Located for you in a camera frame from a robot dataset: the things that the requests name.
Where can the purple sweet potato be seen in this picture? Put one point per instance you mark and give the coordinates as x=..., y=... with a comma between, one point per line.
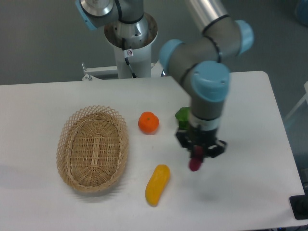
x=196, y=158

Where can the orange tangerine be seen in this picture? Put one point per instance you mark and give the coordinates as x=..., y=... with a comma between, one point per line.
x=148, y=123

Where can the white frame right edge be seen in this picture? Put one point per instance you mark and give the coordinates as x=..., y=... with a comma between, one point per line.
x=297, y=109

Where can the yellow mango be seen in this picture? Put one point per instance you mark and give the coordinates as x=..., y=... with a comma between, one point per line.
x=156, y=184

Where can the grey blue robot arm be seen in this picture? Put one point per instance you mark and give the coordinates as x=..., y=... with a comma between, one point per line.
x=197, y=67

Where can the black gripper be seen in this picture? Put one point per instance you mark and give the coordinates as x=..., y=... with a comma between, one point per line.
x=203, y=138

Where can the woven wicker basket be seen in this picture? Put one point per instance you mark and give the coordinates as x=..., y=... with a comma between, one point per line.
x=93, y=149

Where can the black device at edge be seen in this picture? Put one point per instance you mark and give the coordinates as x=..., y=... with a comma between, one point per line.
x=299, y=205

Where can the green bok choy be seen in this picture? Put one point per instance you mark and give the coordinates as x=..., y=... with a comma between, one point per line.
x=182, y=116

